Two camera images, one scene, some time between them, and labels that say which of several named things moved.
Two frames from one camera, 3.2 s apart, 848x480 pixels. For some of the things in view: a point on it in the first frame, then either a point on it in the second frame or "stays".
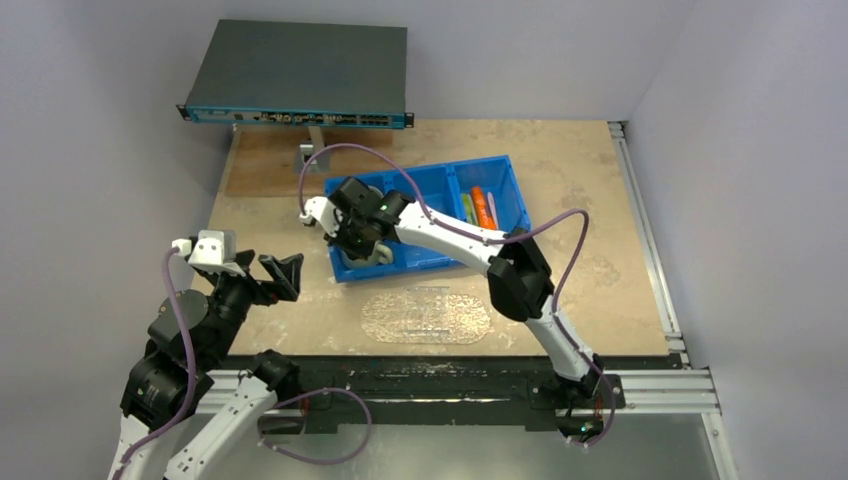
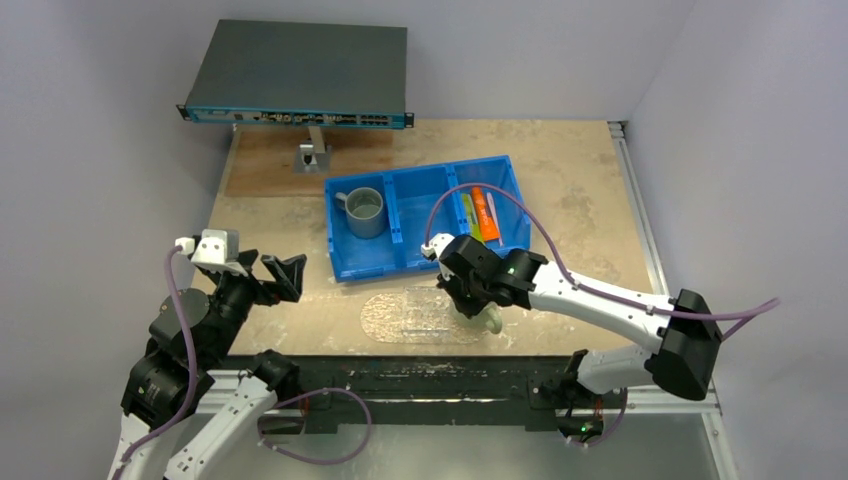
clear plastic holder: [427, 313] stays
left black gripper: [284, 273] stays
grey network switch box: [302, 73] stays
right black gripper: [351, 240] -> [465, 291]
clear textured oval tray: [426, 319] stays
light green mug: [380, 254] -> [490, 318]
